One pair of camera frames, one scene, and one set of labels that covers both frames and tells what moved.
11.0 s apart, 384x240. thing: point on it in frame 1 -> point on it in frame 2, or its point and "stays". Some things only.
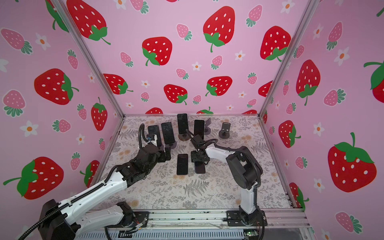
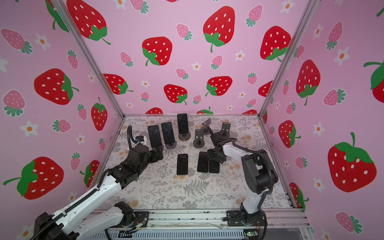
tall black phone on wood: [182, 122] stays
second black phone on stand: [168, 132] stays
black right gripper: [193, 154] -> [210, 155]
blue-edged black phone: [199, 167] stays
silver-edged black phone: [199, 128] -> [214, 166]
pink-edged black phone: [182, 164] stays
